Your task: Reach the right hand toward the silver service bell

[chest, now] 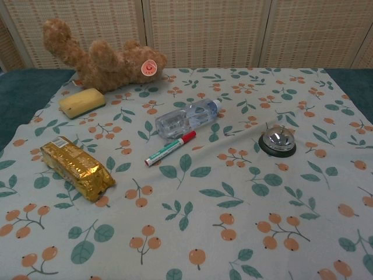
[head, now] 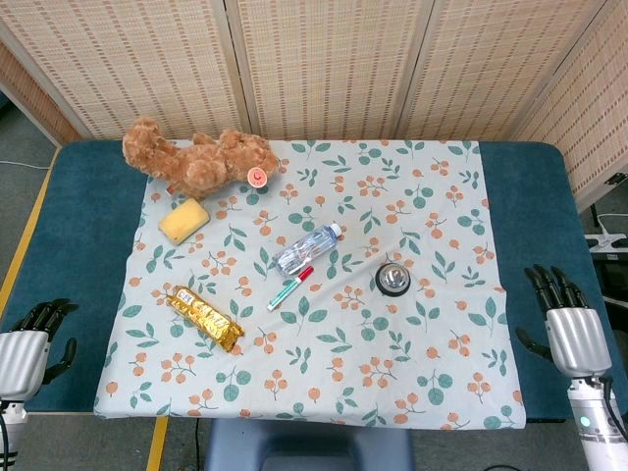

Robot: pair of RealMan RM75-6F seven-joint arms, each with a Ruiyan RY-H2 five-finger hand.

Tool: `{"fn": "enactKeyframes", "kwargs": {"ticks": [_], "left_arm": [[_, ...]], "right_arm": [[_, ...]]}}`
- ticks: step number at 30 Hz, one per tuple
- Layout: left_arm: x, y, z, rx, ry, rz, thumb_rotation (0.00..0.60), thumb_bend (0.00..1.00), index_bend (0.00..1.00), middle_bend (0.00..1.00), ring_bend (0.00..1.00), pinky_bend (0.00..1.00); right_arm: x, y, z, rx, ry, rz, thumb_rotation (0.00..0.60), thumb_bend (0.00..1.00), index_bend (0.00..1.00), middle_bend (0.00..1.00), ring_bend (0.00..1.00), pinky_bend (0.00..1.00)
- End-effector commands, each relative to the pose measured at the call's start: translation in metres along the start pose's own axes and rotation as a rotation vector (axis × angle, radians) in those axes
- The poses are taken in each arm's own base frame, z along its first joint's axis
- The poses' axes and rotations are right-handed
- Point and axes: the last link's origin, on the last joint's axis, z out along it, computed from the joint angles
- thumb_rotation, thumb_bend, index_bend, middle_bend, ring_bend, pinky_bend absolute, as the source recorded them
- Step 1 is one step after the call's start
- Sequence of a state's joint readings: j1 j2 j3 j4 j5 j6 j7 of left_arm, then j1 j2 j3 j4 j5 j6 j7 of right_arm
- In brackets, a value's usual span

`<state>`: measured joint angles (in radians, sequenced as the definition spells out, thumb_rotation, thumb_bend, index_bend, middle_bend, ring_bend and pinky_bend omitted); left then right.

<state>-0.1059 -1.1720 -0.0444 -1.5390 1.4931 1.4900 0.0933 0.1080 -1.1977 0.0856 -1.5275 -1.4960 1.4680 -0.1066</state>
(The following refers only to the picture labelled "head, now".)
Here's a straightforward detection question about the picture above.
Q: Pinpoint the brown teddy bear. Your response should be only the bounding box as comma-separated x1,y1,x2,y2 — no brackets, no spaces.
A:
122,116,281,200

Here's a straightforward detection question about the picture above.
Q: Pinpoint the red capped whiteboard marker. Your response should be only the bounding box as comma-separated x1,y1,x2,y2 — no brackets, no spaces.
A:
266,265,315,313

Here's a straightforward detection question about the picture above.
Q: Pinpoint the clear plastic water bottle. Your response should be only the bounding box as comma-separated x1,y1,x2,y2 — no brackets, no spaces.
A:
272,222,343,279

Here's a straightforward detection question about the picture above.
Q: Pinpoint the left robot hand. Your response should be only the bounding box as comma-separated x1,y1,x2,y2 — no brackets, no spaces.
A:
0,298,79,397

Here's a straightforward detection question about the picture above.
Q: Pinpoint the floral patterned tablecloth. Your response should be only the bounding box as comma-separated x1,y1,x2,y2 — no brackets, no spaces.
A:
92,138,529,433

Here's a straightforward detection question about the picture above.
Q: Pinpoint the gold foil snack package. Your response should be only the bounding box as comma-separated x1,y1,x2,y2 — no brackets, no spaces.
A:
163,284,245,354

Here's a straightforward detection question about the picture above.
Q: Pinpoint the yellow sponge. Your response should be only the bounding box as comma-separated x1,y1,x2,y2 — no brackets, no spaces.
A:
157,197,211,245

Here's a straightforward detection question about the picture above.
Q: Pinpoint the black round call bell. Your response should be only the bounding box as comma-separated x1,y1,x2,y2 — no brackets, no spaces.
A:
375,262,412,297

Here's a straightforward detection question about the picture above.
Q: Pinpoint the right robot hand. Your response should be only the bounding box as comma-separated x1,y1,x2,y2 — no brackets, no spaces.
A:
515,264,614,380

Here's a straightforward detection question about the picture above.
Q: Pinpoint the woven folding screen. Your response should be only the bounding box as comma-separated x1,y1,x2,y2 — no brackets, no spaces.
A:
0,0,628,213

